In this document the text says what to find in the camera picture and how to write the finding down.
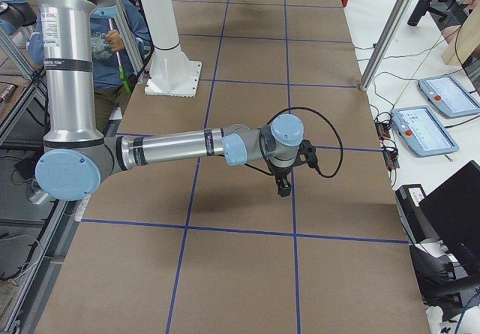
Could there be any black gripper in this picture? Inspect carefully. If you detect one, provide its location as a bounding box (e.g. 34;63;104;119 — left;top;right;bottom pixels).
267;158;300;197

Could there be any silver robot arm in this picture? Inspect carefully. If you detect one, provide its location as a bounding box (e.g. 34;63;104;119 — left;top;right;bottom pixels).
35;0;306;201
1;0;140;36

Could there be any brown paper table cover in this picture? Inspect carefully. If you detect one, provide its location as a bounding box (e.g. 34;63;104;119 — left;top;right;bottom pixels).
35;0;434;334

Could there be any black box with label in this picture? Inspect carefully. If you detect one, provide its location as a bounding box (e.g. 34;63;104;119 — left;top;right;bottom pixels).
395;184;431;243

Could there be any green pink stick tool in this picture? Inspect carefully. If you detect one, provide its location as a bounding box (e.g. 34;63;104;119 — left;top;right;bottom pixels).
107;18;131;95

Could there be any near teach pendant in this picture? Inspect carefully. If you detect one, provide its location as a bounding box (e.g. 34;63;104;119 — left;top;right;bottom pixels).
391;106;459;157

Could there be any teach pendant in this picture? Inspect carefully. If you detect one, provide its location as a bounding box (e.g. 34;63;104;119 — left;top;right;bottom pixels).
418;75;479;119
391;106;459;157

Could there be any person in blue hoodie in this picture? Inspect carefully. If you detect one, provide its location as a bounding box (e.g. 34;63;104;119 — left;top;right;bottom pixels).
27;0;151;132

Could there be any black laptop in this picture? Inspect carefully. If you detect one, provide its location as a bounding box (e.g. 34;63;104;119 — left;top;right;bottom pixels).
419;160;479;275

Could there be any black monitor stand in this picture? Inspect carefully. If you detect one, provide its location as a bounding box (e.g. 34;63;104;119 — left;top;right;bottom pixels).
409;245;479;317

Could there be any far teach pendant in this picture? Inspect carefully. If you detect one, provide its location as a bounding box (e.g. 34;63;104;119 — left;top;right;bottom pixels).
418;75;479;119

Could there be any black water bottle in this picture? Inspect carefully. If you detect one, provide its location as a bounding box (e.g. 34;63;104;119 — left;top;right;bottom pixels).
407;0;431;26

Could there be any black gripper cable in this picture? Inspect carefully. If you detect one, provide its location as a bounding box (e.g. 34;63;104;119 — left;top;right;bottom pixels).
239;107;343;179

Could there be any white pedestal column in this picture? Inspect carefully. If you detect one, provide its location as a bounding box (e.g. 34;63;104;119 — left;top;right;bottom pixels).
140;0;202;98

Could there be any red black cable connector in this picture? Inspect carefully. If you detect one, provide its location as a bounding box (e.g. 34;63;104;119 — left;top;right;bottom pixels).
374;112;400;172

